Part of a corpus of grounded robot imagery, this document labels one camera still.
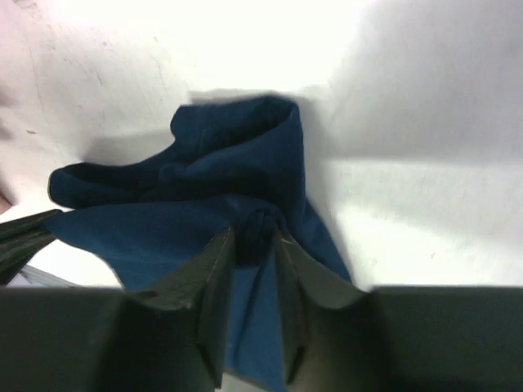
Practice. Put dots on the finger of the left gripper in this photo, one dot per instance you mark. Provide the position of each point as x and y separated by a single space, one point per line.
21 239

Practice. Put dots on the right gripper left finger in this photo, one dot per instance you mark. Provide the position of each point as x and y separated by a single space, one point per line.
173 335

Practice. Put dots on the navy blue t shirt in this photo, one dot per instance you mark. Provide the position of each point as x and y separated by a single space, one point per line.
237 165

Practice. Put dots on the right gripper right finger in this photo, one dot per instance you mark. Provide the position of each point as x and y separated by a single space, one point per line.
324 323

